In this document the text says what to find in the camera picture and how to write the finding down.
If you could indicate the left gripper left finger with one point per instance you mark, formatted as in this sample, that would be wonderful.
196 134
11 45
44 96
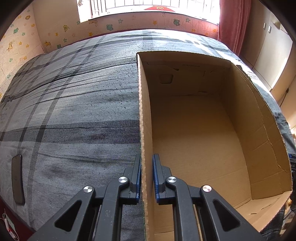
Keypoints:
95 213

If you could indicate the window with bars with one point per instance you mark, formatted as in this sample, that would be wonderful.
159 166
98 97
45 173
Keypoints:
202 9

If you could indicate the cream wardrobe cabinet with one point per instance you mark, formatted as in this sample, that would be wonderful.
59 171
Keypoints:
269 52

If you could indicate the red curtain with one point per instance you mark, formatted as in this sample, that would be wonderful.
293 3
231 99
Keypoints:
234 15

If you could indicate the grey plaid bed sheet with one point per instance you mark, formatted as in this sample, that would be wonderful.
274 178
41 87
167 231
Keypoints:
73 115

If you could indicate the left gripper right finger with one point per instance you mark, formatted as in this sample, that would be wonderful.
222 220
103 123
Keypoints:
199 213

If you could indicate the brown cardboard box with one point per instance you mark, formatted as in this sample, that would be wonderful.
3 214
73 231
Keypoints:
210 124

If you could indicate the red toy on windowsill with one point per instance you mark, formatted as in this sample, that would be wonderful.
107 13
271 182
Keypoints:
159 8

